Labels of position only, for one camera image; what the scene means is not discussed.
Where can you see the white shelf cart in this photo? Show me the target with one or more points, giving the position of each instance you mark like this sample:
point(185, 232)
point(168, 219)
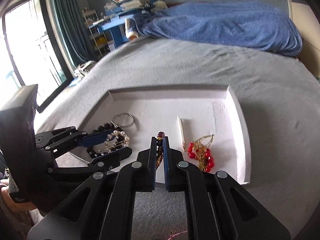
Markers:
point(96, 30)

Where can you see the blue desk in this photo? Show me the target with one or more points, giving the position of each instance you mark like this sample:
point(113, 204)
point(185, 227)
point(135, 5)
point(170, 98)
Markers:
point(117, 32)

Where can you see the teal curtain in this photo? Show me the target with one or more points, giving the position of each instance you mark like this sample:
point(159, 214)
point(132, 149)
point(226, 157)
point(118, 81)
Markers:
point(70, 22)

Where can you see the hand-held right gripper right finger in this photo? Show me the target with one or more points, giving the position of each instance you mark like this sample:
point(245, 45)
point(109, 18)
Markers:
point(166, 166)

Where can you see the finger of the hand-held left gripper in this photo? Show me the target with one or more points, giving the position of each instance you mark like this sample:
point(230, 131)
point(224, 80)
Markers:
point(112, 158)
point(97, 137)

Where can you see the glass balcony door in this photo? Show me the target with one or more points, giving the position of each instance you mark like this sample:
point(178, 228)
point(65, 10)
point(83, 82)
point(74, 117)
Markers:
point(30, 50)

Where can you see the white shoes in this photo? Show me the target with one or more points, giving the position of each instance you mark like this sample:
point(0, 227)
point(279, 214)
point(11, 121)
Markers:
point(83, 68)

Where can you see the white orange plush cushion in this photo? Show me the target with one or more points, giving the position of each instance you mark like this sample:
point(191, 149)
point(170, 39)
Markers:
point(131, 28)

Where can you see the white plush toy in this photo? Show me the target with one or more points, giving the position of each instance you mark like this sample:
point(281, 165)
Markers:
point(160, 4)

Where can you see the yellow object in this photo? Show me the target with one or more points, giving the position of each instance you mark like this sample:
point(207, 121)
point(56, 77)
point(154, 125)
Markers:
point(102, 41)

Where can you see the person's left hand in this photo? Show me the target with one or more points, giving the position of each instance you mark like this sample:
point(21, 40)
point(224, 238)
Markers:
point(10, 205)

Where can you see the beige wardrobe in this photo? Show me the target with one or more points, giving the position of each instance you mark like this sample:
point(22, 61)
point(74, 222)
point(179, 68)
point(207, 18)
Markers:
point(302, 17)

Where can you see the blue blanket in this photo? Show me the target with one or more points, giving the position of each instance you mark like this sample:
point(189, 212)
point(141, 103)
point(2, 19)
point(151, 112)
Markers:
point(220, 25)

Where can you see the shallow grey cardboard tray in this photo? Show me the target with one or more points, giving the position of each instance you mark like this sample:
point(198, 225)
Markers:
point(155, 110)

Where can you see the pearl hair clip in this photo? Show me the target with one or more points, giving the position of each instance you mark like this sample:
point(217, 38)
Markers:
point(182, 132)

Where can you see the stack of papers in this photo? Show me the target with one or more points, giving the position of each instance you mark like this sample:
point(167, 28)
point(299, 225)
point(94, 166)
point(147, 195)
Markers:
point(130, 3)

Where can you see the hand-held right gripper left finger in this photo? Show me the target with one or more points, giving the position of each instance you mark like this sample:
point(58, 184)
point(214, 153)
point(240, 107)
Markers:
point(153, 166)

